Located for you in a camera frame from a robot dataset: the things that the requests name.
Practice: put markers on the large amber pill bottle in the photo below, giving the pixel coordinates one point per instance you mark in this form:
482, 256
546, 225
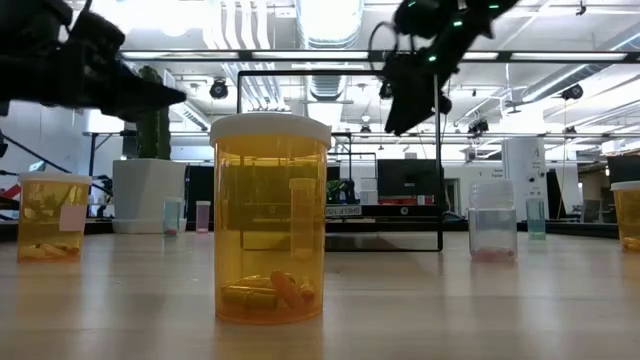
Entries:
270, 225

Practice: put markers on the green cactus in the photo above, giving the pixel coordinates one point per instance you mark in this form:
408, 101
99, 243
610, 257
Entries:
160, 140

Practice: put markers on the small pink vial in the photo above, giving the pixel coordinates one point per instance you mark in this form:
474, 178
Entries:
202, 217

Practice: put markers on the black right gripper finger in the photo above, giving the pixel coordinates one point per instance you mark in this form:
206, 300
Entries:
407, 112

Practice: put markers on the black overhead rig bar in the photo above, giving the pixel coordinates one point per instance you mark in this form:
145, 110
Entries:
245, 56

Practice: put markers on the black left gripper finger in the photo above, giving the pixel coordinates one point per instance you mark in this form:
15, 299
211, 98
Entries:
155, 97

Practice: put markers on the dark background monitor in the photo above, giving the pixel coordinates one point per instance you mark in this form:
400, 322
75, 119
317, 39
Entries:
407, 177
624, 170

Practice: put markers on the black table frame rail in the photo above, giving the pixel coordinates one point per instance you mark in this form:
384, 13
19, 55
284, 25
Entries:
575, 229

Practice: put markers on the white pillar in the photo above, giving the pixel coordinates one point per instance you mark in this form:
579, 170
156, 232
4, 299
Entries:
525, 175

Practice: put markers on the clear pill bottle white cap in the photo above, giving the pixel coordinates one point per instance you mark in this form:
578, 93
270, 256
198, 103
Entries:
492, 225

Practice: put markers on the black ceiling spotlight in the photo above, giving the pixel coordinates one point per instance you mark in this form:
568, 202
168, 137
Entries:
218, 89
383, 91
479, 126
572, 92

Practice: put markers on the small teal vial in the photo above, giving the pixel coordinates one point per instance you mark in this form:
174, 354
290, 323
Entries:
172, 217
535, 220

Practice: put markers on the white plant pot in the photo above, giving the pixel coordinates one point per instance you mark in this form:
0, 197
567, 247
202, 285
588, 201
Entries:
147, 195

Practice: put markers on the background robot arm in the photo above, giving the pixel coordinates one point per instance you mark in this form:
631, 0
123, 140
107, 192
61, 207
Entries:
345, 192

